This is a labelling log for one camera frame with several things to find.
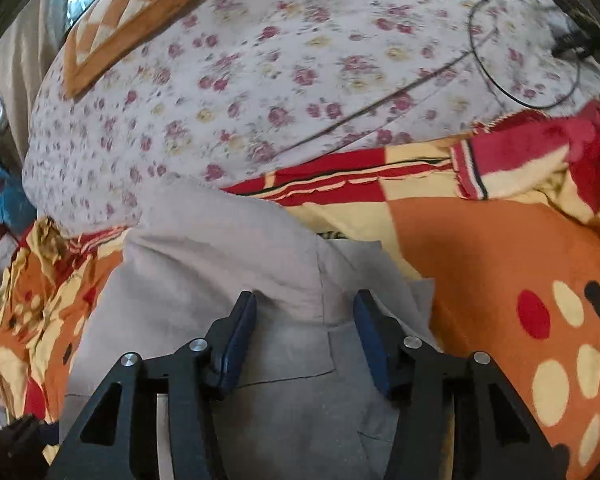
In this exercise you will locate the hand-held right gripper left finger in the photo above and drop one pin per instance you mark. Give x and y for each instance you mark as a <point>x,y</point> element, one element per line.
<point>237,347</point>

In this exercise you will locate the beige curtain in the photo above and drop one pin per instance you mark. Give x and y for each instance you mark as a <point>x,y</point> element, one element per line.
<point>14,70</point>

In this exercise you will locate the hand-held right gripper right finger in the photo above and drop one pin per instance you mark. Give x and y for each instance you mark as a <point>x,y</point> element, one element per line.
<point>375,347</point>

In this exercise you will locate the orange red yellow printed blanket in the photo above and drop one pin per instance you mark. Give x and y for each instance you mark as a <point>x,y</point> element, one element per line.
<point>480,260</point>

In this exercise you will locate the blue bag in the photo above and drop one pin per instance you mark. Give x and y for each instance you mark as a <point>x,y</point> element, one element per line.
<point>14,205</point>

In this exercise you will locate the black plug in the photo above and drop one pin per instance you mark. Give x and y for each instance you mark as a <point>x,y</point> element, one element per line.
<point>572,42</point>

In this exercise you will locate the white floral bedsheet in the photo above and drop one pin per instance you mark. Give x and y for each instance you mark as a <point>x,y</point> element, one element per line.
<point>280,60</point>

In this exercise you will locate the orange checkered pillow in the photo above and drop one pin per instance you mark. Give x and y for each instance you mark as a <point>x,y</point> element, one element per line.
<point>129,20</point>

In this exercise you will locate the beige grey garment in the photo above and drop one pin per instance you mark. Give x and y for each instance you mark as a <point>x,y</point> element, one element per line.
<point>229,260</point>

